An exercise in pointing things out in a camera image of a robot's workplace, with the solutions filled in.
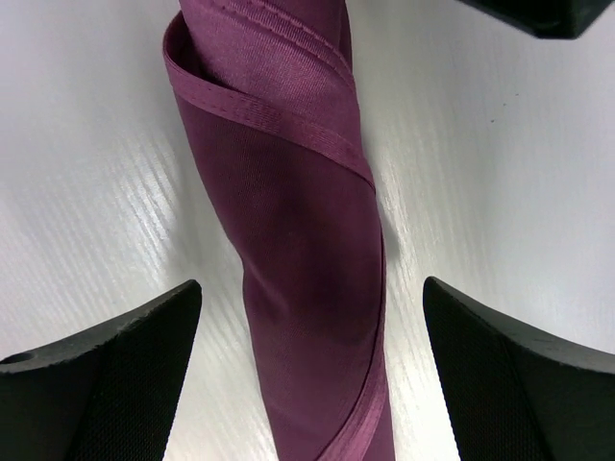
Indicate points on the purple cloth napkin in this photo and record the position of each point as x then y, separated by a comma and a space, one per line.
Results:
268, 99

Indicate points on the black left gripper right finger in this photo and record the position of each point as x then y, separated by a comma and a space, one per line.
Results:
513, 391

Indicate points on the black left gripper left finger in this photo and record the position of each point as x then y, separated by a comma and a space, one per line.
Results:
109, 392

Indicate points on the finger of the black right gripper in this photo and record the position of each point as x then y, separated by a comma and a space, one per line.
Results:
544, 19

